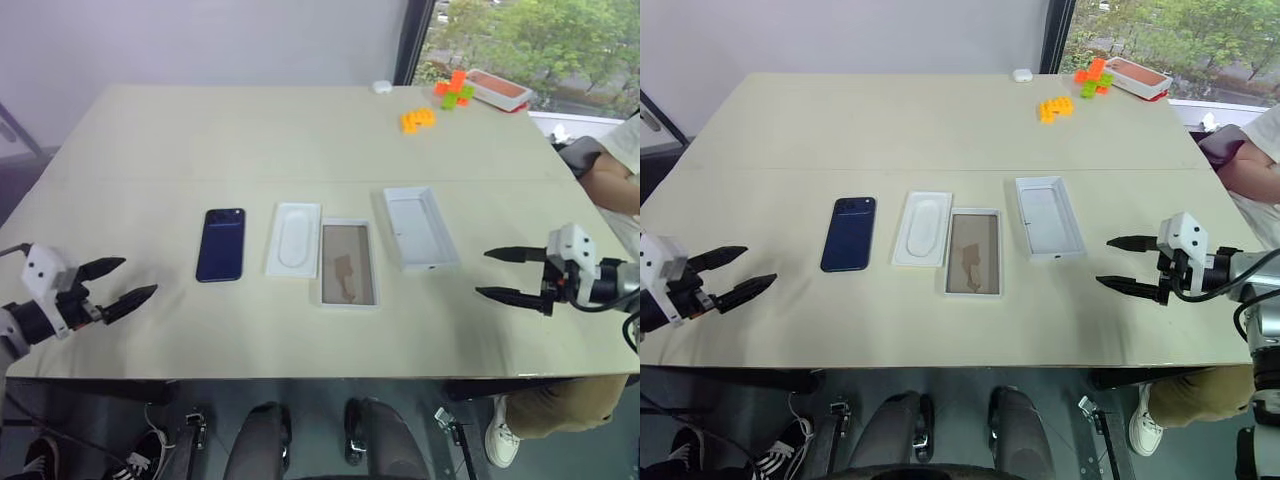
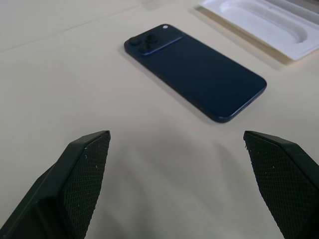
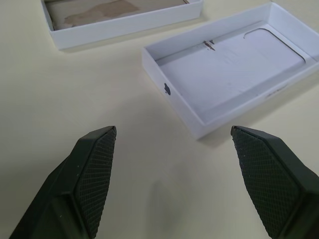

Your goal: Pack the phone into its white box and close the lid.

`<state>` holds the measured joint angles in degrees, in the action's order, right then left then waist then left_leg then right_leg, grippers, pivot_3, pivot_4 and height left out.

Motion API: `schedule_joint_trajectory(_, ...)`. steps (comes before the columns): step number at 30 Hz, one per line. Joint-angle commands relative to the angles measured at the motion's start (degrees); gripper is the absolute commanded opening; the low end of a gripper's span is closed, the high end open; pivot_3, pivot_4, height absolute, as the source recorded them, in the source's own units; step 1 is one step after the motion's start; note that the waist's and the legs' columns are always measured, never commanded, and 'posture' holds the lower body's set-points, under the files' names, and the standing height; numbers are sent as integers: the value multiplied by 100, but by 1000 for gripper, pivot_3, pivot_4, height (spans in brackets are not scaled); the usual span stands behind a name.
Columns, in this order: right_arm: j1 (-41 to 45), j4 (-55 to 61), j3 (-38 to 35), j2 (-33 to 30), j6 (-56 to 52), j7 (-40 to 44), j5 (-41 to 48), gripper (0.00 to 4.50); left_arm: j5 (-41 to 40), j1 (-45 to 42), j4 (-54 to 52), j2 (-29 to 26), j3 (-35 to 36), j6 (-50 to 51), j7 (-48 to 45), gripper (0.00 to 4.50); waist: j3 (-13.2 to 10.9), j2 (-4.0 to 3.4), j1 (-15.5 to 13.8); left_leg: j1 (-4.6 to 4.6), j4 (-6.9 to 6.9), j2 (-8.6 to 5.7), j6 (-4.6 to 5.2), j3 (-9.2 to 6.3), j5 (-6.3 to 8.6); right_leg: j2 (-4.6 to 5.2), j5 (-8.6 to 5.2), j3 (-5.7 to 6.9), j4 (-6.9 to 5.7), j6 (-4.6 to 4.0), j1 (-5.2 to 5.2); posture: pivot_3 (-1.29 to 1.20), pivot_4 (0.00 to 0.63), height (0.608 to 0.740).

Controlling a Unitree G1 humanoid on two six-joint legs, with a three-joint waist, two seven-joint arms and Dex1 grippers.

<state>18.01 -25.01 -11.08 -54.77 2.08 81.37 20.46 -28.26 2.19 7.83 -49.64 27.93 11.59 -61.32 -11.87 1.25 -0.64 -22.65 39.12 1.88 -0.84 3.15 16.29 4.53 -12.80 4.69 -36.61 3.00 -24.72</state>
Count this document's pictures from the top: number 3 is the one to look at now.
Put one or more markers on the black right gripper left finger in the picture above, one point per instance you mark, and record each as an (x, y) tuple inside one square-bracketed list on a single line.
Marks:
[(74, 186)]

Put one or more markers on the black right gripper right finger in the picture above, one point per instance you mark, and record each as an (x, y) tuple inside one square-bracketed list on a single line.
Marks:
[(274, 186)]

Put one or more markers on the white phone box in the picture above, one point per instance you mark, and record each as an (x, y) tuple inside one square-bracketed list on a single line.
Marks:
[(224, 74)]

